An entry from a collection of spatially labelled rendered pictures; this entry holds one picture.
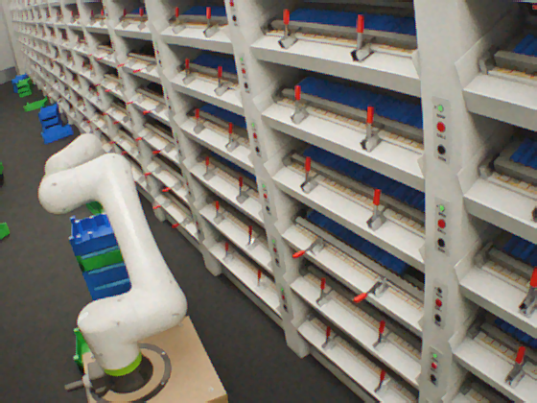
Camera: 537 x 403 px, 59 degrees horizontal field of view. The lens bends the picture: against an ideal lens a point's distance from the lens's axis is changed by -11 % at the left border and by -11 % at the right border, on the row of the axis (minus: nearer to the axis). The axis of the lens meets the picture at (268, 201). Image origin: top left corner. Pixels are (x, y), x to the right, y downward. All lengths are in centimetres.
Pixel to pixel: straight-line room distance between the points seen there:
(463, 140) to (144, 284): 86
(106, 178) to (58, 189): 14
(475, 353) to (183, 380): 76
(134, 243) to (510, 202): 93
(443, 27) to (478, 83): 11
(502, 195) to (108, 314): 95
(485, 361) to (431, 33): 68
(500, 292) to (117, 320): 89
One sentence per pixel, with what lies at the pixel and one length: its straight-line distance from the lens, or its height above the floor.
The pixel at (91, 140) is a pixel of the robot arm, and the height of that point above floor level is 84.
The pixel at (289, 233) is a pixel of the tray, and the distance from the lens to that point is 161.
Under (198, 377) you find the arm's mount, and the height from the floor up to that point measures 38.
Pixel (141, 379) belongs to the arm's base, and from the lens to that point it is 146.
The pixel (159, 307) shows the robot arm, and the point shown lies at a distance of 134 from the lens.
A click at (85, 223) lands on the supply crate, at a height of 43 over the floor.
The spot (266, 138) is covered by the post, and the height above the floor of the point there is 85.
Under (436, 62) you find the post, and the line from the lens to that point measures 90.
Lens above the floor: 138
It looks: 28 degrees down
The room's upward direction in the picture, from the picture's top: 10 degrees counter-clockwise
